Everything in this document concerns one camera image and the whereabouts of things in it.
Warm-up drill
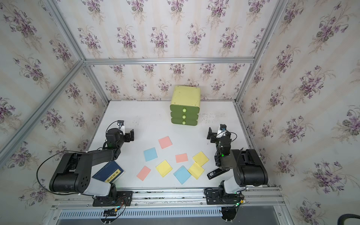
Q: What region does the blue sticky note left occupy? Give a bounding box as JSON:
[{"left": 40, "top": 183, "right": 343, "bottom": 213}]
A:
[{"left": 143, "top": 148, "right": 158, "bottom": 162}]

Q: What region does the small circuit board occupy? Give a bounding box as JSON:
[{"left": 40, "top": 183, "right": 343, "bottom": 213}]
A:
[{"left": 103, "top": 209, "right": 118, "bottom": 217}]

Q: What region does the yellow sticky note left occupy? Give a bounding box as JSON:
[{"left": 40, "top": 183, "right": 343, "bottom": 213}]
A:
[{"left": 156, "top": 160, "right": 173, "bottom": 177}]

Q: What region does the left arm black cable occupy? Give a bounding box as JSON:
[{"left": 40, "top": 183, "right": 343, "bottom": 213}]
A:
[{"left": 36, "top": 150, "right": 85, "bottom": 196}]

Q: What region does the blue sticky note lower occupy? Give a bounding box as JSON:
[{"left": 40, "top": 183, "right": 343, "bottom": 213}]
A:
[{"left": 174, "top": 166, "right": 191, "bottom": 185}]

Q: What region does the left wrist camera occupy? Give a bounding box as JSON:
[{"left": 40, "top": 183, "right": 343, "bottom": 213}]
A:
[{"left": 117, "top": 120, "right": 124, "bottom": 130}]

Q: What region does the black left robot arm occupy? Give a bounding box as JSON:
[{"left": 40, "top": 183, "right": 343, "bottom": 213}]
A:
[{"left": 49, "top": 128, "right": 135, "bottom": 198}]

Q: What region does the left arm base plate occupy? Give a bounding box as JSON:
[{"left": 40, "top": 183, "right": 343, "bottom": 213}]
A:
[{"left": 92, "top": 191, "right": 134, "bottom": 207}]

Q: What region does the dark blue book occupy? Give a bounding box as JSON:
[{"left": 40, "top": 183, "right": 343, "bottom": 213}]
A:
[{"left": 92, "top": 161, "right": 125, "bottom": 184}]

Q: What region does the pink sticky note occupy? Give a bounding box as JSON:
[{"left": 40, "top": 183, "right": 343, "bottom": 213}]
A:
[
  {"left": 175, "top": 153, "right": 188, "bottom": 163},
  {"left": 137, "top": 166, "right": 151, "bottom": 181},
  {"left": 158, "top": 136, "right": 172, "bottom": 149}
]

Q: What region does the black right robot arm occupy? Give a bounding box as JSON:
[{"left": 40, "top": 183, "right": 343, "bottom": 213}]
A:
[{"left": 204, "top": 124, "right": 268, "bottom": 206}]

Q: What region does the yellow sticky note lower right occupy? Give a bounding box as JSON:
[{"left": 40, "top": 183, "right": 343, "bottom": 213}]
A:
[{"left": 188, "top": 162, "right": 205, "bottom": 180}]

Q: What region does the green three-drawer cabinet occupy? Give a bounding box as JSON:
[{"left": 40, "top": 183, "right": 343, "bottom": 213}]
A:
[{"left": 170, "top": 85, "right": 201, "bottom": 126}]

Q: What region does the black stapler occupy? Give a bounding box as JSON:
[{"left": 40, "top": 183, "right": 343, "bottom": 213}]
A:
[{"left": 207, "top": 168, "right": 228, "bottom": 180}]

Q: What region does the yellow sticky note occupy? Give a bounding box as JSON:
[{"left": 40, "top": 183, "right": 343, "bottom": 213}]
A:
[
  {"left": 188, "top": 162, "right": 205, "bottom": 180},
  {"left": 193, "top": 151, "right": 209, "bottom": 167},
  {"left": 156, "top": 160, "right": 173, "bottom": 177}
]

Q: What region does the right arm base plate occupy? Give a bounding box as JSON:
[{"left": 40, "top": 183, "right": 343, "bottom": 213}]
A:
[{"left": 203, "top": 187, "right": 245, "bottom": 206}]

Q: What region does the blue sticky note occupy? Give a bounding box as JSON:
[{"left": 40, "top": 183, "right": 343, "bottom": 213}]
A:
[
  {"left": 143, "top": 148, "right": 158, "bottom": 162},
  {"left": 174, "top": 166, "right": 191, "bottom": 185}
]

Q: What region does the yellow sticky note upper right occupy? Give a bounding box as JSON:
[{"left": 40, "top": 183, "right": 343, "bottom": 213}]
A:
[{"left": 193, "top": 151, "right": 209, "bottom": 167}]

